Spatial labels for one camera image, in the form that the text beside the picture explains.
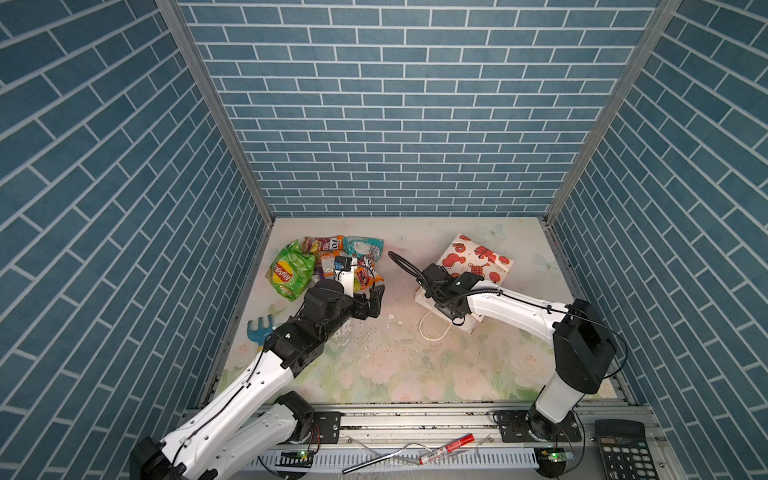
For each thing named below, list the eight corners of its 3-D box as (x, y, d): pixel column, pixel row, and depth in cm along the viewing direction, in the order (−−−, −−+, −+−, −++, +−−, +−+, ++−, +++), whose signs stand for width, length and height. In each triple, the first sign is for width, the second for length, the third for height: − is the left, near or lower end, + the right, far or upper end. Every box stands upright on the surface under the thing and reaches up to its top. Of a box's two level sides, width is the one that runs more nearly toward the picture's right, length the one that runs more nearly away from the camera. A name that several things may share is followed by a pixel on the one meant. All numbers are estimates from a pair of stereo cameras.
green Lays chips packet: (274, 286, 103) (260, 262, 93) (306, 264, 110) (296, 239, 99) (293, 307, 98) (281, 284, 87) (326, 283, 105) (318, 258, 94)
